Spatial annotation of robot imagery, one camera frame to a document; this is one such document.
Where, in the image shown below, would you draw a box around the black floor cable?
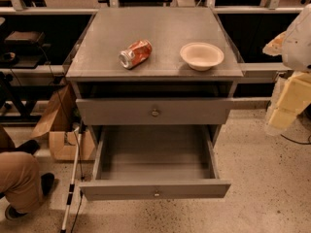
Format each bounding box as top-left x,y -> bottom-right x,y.
280,133 -> 311,146

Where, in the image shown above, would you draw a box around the grey top drawer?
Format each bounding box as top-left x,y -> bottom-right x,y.
76,98 -> 233,125

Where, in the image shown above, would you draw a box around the person leg khaki trousers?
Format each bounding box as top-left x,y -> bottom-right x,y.
0,127 -> 43,215

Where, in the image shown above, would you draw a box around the grey drawer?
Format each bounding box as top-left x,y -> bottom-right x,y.
76,98 -> 233,125
80,125 -> 230,200

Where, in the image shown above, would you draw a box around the white metal pole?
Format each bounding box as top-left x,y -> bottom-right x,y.
59,127 -> 83,233

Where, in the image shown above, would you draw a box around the grey drawer cabinet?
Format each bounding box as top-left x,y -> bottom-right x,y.
66,7 -> 242,136

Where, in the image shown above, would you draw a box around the orange soda can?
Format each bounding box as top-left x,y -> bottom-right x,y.
119,40 -> 153,70

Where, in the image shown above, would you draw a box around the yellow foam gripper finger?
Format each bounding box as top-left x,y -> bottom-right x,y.
264,72 -> 311,136

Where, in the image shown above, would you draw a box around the white paper bowl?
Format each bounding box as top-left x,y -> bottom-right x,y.
180,43 -> 225,71

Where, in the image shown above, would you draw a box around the black equipment on shelf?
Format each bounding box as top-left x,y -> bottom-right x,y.
0,31 -> 52,69

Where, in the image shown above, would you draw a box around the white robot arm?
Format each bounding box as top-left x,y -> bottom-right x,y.
262,5 -> 311,136

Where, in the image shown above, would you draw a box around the cardboard box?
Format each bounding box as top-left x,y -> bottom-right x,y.
49,130 -> 95,161

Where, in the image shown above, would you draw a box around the black shoe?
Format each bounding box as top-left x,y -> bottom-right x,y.
5,205 -> 24,220

